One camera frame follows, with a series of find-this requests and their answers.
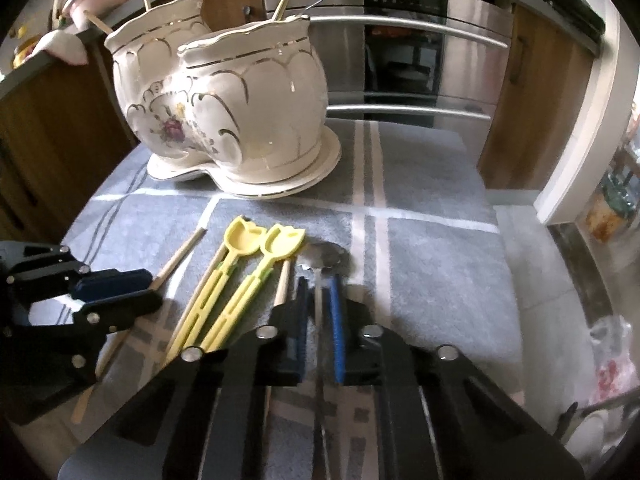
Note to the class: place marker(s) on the tan wooden chopstick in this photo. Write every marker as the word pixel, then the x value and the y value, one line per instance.
pixel 202 280
pixel 180 255
pixel 97 21
pixel 282 285

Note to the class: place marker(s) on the silver metal spoon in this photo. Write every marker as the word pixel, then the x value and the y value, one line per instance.
pixel 325 256

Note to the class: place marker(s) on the white ceramic tray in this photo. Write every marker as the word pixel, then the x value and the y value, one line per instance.
pixel 310 172

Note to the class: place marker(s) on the rear white floral pot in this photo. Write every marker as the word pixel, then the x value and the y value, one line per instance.
pixel 50 125

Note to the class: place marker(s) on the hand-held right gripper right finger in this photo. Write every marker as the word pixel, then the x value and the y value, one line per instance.
pixel 337 330

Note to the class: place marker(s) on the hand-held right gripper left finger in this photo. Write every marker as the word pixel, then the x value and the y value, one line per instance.
pixel 300 330

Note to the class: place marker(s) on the stainless steel oven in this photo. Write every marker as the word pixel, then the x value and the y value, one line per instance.
pixel 400 60

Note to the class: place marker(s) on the grey plaid tablecloth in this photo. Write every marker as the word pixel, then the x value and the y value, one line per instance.
pixel 430 260

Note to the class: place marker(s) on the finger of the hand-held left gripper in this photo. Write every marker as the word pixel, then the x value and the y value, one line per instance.
pixel 125 307
pixel 110 282

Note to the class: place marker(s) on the grey kitchen countertop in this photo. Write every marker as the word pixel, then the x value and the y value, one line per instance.
pixel 30 72

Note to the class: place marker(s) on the clear plastic bag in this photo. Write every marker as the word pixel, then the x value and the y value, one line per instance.
pixel 612 360

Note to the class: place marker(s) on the white floral ceramic utensil holder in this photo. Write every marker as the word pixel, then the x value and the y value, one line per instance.
pixel 260 110

